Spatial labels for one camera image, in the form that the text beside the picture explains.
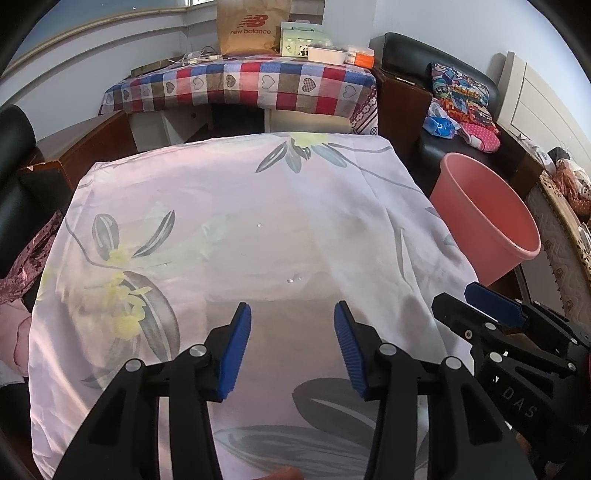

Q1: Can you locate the white power strip with cables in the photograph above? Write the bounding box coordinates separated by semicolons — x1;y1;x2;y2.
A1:
168;48;222;65

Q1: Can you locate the colourful cartoon cushion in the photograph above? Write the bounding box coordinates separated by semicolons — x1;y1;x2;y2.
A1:
429;62;502;134

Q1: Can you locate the green cardboard box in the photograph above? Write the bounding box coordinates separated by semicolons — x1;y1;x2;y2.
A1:
279;21;324;58

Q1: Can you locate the pink floral cloth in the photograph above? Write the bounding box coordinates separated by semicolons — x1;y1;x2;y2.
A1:
28;131;481;480

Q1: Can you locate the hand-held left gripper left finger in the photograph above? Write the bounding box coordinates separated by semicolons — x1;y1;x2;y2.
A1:
53;301;253;480

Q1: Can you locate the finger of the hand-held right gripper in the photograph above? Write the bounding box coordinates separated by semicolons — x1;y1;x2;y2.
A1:
431;293;579;376
464;282;591;348

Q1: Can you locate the brown paper bag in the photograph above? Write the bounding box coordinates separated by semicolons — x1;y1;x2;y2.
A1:
217;0;293;55

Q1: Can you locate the black leather sofa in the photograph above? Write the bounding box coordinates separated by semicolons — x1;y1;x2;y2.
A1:
383;32;546;195

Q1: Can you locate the orange box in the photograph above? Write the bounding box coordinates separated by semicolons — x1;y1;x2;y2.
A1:
347;46;376;68

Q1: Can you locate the blue plastic packet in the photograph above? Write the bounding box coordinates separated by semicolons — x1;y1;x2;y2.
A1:
424;114;458;139

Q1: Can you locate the dark wooden side table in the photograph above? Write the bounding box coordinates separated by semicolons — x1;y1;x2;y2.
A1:
372;67;432;160

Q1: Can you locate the pink polka dot cushion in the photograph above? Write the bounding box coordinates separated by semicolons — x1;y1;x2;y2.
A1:
457;121;502;153

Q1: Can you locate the checkered tablecloth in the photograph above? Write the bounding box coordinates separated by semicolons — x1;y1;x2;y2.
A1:
99;59;380;137

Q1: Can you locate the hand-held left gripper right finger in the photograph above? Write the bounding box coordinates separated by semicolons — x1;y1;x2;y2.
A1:
333;300;539;480

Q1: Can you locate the orange patterned cloth bundle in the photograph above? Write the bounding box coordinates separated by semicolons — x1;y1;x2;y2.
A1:
547;147;591;213

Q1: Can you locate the white headboard panel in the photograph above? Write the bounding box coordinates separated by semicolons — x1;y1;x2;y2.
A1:
492;51;591;176

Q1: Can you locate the pink brocade ribbon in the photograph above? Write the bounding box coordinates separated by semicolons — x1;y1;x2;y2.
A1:
0;212;63;303

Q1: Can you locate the black leather armchair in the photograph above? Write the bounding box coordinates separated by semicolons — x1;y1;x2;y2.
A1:
0;105;75;278

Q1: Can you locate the beige patterned mattress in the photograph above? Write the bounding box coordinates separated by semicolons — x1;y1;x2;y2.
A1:
526;175;591;324

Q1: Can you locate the pink plastic bucket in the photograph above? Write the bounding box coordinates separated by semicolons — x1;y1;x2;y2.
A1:
429;153;542;287

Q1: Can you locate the brown wooden side table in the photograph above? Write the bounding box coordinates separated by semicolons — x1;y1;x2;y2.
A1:
18;111;139;190

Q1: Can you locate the brown flat box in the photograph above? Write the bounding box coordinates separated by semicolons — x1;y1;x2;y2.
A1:
130;59;178;77

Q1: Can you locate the white tray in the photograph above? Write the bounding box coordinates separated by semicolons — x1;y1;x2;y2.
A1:
307;45;347;64

